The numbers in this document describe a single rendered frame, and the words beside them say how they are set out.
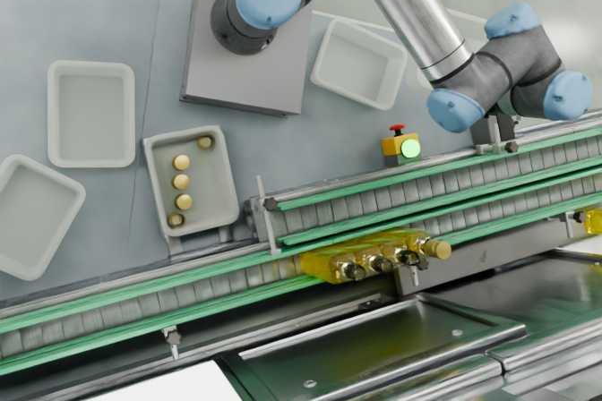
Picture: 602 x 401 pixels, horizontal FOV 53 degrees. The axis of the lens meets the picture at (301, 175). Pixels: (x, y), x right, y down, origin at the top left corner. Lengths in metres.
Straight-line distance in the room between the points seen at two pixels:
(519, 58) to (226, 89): 0.67
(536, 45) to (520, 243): 0.80
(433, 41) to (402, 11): 0.06
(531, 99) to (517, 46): 0.10
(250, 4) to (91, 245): 0.64
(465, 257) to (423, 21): 0.83
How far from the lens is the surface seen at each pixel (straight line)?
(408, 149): 1.52
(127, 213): 1.43
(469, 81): 0.90
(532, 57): 0.97
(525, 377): 1.01
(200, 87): 1.36
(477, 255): 1.60
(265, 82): 1.39
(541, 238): 1.71
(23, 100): 1.44
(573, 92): 1.00
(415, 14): 0.87
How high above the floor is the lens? 2.17
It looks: 71 degrees down
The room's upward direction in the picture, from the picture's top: 87 degrees clockwise
